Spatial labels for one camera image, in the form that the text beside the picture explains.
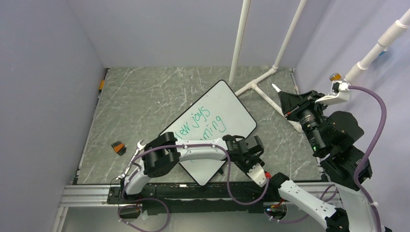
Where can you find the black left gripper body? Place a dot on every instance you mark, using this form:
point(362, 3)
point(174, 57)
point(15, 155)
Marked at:
point(248, 161)

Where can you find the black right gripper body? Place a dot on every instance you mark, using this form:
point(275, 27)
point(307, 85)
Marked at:
point(304, 107)

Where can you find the white marker pen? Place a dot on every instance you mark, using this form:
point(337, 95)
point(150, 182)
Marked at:
point(276, 88)

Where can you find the white whiteboard black frame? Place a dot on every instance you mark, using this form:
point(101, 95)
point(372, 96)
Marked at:
point(216, 113)

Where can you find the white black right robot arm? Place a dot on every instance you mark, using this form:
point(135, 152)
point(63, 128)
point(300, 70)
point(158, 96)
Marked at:
point(332, 140)

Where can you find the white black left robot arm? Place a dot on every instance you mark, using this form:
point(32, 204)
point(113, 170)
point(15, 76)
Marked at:
point(165, 152)

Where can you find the silver open-end wrench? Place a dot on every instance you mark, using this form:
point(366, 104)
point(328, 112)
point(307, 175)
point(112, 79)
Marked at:
point(140, 147)

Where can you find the orange black clamp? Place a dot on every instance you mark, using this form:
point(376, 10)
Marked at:
point(119, 148)

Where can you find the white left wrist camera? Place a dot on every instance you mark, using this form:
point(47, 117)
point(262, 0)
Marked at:
point(257, 174)

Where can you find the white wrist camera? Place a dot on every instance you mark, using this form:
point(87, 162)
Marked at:
point(340, 93)
point(257, 174)

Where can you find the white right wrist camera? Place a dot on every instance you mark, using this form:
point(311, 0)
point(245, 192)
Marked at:
point(340, 93)

